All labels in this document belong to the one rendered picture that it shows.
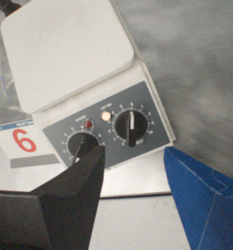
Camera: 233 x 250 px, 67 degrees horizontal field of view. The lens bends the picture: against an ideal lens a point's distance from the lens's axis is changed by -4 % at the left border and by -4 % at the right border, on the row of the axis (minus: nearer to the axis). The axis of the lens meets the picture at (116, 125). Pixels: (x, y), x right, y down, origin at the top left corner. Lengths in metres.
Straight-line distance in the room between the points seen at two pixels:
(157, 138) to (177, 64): 0.11
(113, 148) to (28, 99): 0.10
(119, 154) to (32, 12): 0.18
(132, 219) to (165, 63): 0.20
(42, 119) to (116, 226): 0.16
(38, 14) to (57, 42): 0.04
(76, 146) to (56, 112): 0.04
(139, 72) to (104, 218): 0.18
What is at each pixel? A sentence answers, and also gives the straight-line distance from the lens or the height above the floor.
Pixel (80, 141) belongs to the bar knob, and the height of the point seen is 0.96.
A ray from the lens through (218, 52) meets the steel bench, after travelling 0.27.
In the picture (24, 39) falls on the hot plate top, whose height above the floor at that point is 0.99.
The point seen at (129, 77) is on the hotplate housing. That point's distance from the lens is 0.18.
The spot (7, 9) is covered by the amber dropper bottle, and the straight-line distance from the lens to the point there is 0.32.
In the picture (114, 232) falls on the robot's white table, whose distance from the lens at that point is 0.26.
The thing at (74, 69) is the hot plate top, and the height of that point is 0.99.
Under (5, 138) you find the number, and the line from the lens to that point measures 0.29.
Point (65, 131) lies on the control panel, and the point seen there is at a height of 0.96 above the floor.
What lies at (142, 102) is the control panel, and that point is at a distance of 0.18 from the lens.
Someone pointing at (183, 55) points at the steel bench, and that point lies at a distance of 0.26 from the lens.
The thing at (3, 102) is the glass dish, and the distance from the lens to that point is 0.33.
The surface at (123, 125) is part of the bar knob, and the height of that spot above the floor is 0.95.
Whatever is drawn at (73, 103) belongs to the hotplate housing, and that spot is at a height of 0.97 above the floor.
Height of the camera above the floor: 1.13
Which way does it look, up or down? 75 degrees down
